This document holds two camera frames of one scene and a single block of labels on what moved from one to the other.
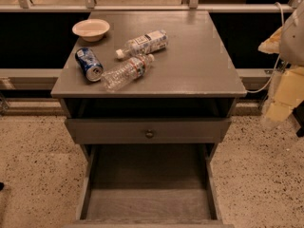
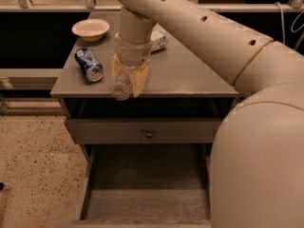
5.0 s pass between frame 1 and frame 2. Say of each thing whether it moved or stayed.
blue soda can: stayed
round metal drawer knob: stayed
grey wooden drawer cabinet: stayed
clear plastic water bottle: moved
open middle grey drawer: stayed
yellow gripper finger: moved
